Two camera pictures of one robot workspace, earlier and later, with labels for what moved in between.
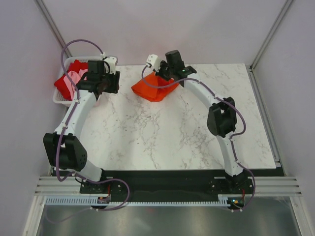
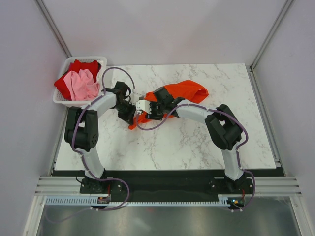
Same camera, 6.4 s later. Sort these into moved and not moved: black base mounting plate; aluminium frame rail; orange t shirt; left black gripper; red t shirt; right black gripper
Moved: left black gripper; orange t shirt; right black gripper
Not moved: red t shirt; black base mounting plate; aluminium frame rail
